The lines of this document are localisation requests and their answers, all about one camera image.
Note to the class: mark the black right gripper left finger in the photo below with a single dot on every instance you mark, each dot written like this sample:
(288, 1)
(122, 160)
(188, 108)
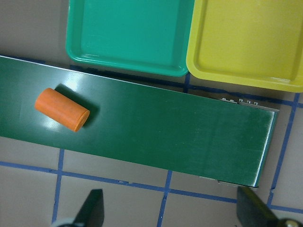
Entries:
(91, 213)

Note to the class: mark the green plastic tray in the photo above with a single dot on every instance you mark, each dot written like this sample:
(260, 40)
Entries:
(148, 36)

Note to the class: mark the green conveyor belt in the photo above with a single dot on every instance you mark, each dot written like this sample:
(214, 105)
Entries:
(151, 126)

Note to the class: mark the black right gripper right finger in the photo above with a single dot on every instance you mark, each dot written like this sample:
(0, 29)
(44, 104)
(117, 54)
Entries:
(252, 211)

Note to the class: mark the yellow plastic tray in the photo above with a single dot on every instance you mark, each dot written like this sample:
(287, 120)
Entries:
(257, 43)

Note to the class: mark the plain orange cylinder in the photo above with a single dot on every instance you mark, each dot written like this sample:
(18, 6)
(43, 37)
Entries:
(62, 109)

